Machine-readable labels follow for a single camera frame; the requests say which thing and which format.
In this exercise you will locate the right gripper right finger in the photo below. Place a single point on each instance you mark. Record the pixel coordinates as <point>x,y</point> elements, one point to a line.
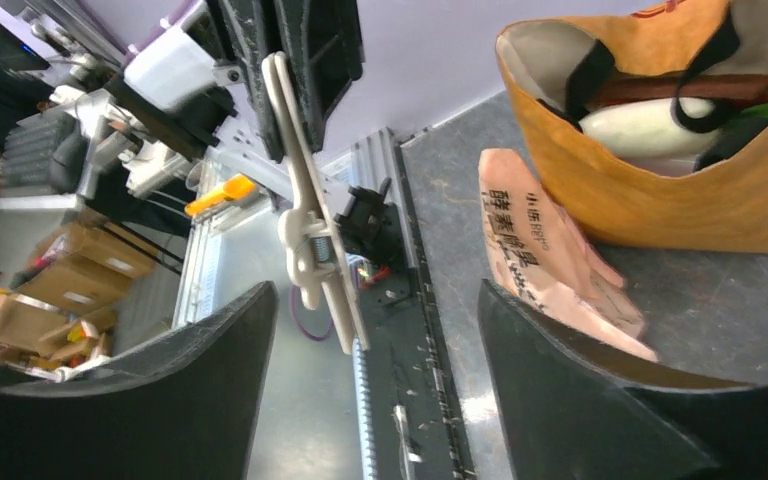
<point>573,407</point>

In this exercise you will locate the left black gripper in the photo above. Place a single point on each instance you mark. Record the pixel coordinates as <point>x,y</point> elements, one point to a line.
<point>323,42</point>

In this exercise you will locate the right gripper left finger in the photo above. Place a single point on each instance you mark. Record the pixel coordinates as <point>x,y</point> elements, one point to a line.
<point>181,406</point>

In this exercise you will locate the pink cat litter bag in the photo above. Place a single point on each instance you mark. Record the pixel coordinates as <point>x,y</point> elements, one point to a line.
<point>539,254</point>

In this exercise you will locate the grey bag sealing clip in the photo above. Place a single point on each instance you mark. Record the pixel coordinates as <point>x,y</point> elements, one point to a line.
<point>315,254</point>

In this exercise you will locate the cardboard boxes in background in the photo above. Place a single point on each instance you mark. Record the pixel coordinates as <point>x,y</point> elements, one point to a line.
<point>59,309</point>

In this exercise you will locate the orange yellow tool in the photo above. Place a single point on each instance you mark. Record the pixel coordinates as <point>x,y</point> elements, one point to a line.
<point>236,188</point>

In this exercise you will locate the orange paper bag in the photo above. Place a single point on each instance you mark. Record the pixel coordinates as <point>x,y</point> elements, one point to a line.
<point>710,58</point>

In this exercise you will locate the white bottle in bag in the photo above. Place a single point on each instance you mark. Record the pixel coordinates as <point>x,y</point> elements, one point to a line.
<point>644,130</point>

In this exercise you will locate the green leaf in bag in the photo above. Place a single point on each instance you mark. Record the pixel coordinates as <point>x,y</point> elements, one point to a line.
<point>755,112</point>

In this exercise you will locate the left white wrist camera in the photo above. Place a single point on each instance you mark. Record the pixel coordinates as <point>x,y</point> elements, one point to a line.
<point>171,70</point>

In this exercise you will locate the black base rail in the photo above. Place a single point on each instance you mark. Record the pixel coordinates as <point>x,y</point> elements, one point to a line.
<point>410,423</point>

